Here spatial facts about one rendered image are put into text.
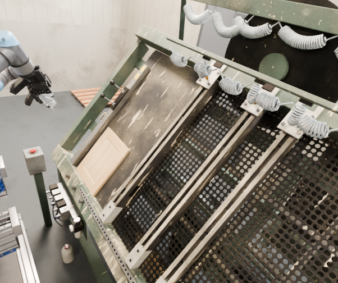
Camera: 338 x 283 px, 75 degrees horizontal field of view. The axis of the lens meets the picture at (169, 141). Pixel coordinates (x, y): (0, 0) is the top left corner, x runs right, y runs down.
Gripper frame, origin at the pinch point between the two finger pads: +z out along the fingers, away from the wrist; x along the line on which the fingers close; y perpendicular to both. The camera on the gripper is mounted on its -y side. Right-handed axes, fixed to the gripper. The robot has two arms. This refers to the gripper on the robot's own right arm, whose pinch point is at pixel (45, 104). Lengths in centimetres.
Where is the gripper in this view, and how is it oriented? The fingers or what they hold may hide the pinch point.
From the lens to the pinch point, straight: 123.1
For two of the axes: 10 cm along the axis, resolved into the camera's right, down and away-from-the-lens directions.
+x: -2.9, -8.1, 5.0
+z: 0.2, 5.2, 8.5
